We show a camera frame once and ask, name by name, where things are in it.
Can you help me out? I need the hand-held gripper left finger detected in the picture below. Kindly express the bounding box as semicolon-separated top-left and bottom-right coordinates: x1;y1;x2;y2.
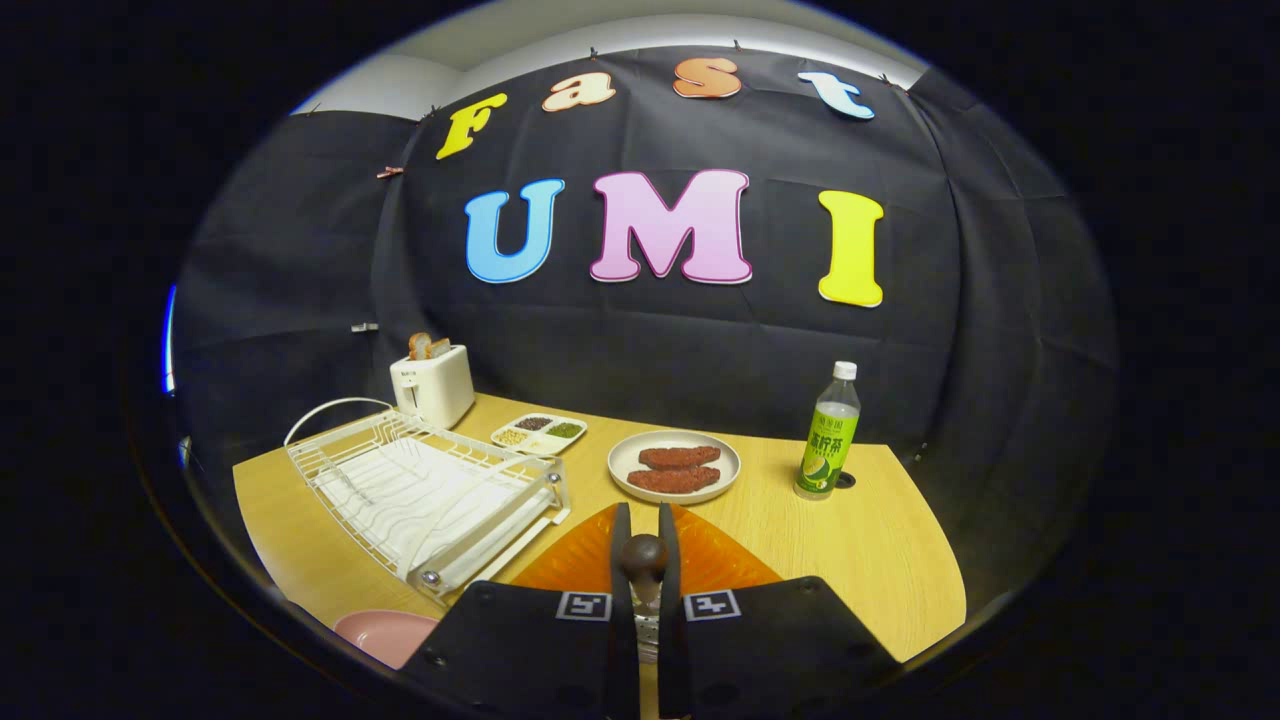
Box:
400;502;641;720

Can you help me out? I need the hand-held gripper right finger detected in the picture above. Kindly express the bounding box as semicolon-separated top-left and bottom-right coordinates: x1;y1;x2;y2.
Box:
655;502;901;720

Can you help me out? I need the pink plate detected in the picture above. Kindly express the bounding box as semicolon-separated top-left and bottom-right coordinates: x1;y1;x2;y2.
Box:
333;610;441;670

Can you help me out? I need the spoon with dark wooden handle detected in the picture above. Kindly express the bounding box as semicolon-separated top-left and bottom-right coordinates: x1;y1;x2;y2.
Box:
620;533;669;612

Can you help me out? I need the white wire dish rack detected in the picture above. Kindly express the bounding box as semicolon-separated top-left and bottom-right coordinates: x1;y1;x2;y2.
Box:
284;397;571;605

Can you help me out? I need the white plate with patties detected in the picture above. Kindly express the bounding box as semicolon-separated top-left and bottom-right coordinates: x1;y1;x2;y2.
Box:
608;430;742;506

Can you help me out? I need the brown meat patty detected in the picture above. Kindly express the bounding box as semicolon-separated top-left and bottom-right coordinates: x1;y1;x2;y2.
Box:
638;446;722;471
627;466;722;494

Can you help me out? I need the green label drink bottle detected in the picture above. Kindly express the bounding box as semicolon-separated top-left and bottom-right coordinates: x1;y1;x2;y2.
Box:
794;361;862;501

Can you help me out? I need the white sectioned tray with beans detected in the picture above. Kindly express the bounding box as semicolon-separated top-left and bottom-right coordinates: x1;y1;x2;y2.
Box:
490;413;589;457

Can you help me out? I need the white toaster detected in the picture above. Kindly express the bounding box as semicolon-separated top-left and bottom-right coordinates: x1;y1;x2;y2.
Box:
390;344;476;431

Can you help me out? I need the black backdrop cloth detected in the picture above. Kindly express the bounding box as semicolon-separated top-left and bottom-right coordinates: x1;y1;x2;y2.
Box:
170;45;1116;621

